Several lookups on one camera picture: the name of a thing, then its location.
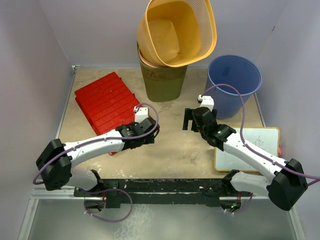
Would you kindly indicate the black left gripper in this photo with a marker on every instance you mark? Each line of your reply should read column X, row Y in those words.
column 148, row 140

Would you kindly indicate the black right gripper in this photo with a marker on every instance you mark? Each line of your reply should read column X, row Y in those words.
column 188, row 116

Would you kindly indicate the red plastic tray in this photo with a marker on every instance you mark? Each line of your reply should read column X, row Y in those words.
column 106, row 103

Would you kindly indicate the yellow ribbed waste basket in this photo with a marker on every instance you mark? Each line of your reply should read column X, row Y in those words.
column 176, row 33

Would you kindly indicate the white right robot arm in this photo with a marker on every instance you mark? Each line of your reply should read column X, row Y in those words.
column 282, row 181

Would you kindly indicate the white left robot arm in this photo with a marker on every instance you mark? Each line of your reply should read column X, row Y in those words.
column 57, row 164

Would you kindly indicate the olive green ribbed bin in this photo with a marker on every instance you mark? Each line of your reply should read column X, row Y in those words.
column 162, row 84

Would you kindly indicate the pink inner bin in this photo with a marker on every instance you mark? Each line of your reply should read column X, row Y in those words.
column 147, row 63

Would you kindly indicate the blue plastic bucket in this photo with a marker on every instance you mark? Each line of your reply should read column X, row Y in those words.
column 231, row 80

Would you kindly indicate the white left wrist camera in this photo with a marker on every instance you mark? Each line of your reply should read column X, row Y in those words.
column 140, row 113

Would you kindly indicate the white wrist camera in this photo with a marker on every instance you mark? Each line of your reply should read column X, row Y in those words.
column 205, row 101
column 140, row 113

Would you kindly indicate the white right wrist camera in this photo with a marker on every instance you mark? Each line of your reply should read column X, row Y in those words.
column 205, row 101

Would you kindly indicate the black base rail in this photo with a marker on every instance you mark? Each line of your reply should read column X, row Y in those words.
column 153, row 191

